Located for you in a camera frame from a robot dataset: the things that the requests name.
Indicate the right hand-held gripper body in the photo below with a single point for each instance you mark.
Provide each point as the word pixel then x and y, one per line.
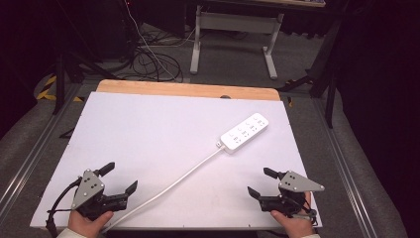
pixel 295 183

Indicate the black metal stand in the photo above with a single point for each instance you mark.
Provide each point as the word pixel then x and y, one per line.
pixel 330 82

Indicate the aluminium floor rail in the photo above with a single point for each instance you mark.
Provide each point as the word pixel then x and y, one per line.
pixel 343 172
pixel 29 158

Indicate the white metal desk frame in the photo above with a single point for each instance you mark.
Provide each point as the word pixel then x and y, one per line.
pixel 236 20

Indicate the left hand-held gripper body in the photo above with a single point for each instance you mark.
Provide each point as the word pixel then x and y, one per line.
pixel 88 188

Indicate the black tripod stand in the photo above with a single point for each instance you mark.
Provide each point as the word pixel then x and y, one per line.
pixel 60 82

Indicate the wooden desk top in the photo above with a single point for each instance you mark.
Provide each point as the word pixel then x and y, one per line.
pixel 280 2

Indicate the person's right hand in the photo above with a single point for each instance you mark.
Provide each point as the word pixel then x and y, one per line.
pixel 297 227

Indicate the white board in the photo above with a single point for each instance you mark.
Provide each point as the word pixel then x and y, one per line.
pixel 158 142

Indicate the wooden table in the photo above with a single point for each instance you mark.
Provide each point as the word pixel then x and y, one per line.
pixel 185 89

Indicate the person's left hand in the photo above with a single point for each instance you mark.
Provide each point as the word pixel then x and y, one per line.
pixel 85 226

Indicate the white power strip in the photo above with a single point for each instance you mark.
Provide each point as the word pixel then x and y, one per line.
pixel 245 132

